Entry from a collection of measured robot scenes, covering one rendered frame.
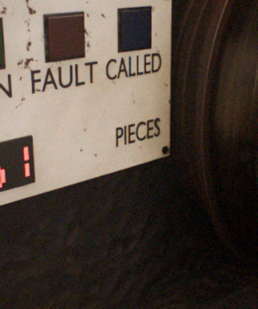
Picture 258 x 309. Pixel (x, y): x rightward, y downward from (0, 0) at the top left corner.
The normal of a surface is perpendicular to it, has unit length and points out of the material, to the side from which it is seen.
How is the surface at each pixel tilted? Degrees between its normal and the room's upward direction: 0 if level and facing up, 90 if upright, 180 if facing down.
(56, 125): 90
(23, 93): 90
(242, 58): 73
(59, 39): 90
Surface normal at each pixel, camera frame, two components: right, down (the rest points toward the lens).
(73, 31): 0.65, 0.22
